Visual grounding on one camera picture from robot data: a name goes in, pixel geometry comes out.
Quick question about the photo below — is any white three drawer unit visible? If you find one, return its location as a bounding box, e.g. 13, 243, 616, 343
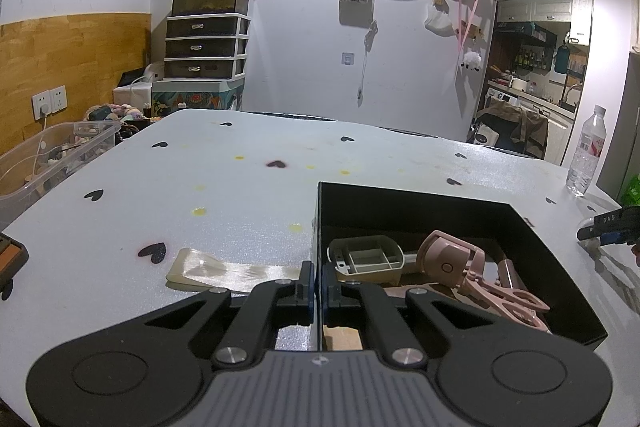
164, 13, 250, 81

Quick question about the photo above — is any cream satin ribbon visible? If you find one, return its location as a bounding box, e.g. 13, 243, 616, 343
166, 248, 300, 294

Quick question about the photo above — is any orange black device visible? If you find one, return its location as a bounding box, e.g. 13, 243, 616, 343
0, 233, 29, 289

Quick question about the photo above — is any gel polish bottle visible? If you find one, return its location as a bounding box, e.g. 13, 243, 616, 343
497, 258, 524, 289

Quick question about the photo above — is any pink eyelash curler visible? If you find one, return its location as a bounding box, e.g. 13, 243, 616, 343
457, 272, 550, 333

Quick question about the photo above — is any beige plastic scoop tool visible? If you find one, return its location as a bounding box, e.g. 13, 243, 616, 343
328, 235, 419, 286

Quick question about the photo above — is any clear plastic storage bin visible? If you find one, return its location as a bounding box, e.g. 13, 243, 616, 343
0, 120, 120, 230

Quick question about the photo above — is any pink round holder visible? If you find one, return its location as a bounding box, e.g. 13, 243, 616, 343
416, 230, 485, 288

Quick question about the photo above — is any white plush toy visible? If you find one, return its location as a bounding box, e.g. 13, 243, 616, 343
460, 51, 483, 72

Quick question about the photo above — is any black storage box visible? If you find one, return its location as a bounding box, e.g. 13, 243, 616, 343
316, 182, 608, 349

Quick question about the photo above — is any white wall power socket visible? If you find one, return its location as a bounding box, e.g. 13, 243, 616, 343
32, 86, 67, 121

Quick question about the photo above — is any clear plastic water bottle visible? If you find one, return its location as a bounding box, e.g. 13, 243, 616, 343
565, 105, 606, 196

